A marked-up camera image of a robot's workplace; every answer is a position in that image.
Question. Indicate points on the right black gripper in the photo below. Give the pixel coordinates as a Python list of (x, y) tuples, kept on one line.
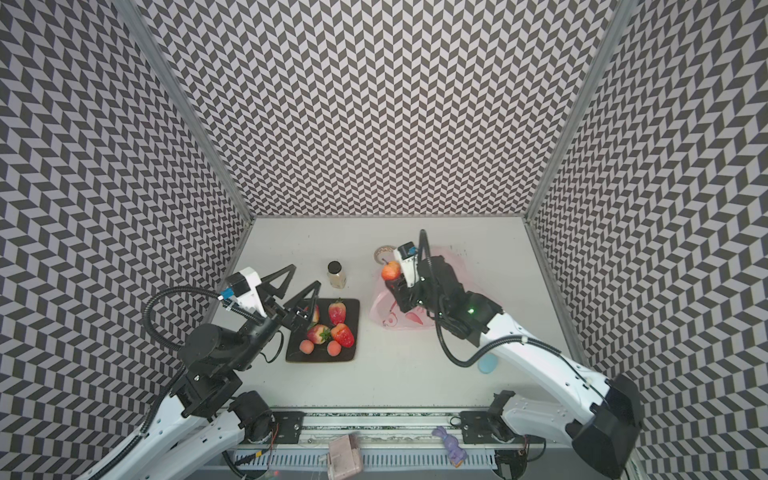
[(417, 285)]

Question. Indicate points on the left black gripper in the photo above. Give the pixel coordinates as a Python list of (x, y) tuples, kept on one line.
[(291, 316)]

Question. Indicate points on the red fake strawberry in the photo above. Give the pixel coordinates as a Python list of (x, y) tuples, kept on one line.
[(337, 312), (343, 335), (319, 334)]

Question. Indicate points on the orange fake peach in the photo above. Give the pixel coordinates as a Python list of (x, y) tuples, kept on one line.
[(334, 348), (307, 347)]

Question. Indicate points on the pink plastic bag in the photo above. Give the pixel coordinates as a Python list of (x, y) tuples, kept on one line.
[(403, 312)]

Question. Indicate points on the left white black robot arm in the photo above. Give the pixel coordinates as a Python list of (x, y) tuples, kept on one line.
[(202, 413)]

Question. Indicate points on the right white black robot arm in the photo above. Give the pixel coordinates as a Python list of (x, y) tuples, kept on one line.
[(578, 389)]

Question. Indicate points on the black rectangular tray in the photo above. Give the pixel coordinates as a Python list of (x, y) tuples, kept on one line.
[(320, 355)]

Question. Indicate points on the light blue oval object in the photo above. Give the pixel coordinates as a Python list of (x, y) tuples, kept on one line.
[(487, 364)]

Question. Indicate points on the small jar black lid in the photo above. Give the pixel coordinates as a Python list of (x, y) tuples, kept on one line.
[(336, 275)]

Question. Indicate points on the tape roll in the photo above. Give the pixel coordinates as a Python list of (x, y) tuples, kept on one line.
[(384, 254)]

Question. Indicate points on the purple toy figure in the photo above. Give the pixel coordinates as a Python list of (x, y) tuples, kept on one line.
[(456, 454)]

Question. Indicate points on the pink small box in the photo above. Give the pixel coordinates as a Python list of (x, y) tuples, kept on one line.
[(344, 458)]

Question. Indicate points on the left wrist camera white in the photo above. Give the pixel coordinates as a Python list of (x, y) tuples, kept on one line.
[(241, 288)]

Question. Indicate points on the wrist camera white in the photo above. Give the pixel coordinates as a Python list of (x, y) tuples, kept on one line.
[(241, 288), (407, 257)]

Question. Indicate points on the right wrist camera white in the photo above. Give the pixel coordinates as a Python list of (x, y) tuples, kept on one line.
[(407, 257)]

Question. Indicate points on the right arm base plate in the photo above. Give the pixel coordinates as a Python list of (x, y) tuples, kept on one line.
[(480, 427)]

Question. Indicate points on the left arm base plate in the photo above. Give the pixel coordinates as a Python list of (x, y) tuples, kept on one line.
[(281, 428)]

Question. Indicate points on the aluminium front rail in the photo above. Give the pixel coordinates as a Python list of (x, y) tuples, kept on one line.
[(400, 428)]

